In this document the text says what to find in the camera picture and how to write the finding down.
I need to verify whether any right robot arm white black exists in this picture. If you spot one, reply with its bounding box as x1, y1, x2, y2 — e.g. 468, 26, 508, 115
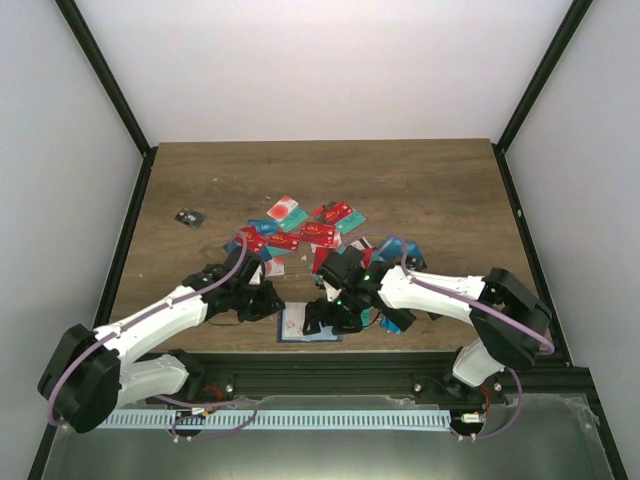
302, 246, 555, 403

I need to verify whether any teal card top right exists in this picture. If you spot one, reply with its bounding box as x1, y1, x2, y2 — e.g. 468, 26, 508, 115
336, 210, 366, 234

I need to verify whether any black card far left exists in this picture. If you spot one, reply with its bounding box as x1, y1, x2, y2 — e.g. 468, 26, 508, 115
174, 208, 206, 229

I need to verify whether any white card black stripe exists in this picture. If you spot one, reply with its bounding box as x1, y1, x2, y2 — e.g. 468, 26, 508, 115
351, 237, 372, 250

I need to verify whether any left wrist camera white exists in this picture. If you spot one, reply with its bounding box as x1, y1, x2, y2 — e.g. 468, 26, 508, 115
248, 264, 266, 286

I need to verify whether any white card orange logo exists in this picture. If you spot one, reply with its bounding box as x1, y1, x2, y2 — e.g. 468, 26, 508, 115
281, 302, 306, 340

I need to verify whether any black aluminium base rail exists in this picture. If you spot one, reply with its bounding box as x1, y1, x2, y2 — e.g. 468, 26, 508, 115
84, 351, 591, 401

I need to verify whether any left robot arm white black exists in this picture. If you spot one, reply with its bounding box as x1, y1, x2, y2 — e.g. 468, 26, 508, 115
37, 247, 285, 433

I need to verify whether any red card top right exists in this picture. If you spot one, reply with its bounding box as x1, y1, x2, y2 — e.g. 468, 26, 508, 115
318, 201, 353, 225

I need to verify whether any right black frame post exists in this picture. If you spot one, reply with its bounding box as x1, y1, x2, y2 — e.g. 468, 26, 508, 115
492, 0, 595, 151

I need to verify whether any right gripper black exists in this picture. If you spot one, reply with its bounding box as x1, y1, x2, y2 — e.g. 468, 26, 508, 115
303, 287, 363, 335

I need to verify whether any blue card right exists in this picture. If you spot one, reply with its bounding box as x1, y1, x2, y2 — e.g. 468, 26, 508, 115
377, 236, 426, 268

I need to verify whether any black frame post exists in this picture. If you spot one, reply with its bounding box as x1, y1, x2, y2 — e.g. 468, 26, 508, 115
492, 0, 595, 151
53, 0, 152, 151

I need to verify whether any light blue slotted cable duct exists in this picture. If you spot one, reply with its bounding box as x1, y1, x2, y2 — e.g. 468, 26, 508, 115
99, 410, 451, 432

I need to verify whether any white card red circle top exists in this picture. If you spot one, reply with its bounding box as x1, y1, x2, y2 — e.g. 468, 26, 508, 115
267, 196, 299, 222

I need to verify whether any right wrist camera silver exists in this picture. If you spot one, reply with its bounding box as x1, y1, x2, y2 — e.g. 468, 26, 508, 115
323, 280, 342, 303

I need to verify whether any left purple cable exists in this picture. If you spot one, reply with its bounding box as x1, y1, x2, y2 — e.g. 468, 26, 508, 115
45, 230, 259, 443

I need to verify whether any left black frame post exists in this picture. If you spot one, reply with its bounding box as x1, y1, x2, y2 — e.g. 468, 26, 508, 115
53, 0, 152, 151

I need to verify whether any red card centre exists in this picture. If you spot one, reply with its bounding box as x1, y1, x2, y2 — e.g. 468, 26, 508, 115
299, 222, 336, 247

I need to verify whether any blue leather card holder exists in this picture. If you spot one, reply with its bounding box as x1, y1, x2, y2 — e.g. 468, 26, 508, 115
277, 301, 345, 344

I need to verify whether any white card red circle lower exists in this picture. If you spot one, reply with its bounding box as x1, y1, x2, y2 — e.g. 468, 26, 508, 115
265, 257, 285, 277

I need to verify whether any white card red circle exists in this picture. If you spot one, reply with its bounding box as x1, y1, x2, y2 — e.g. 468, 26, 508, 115
267, 196, 299, 222
265, 257, 285, 277

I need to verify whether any red card left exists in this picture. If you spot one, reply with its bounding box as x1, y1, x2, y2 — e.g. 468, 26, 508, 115
235, 226, 267, 253

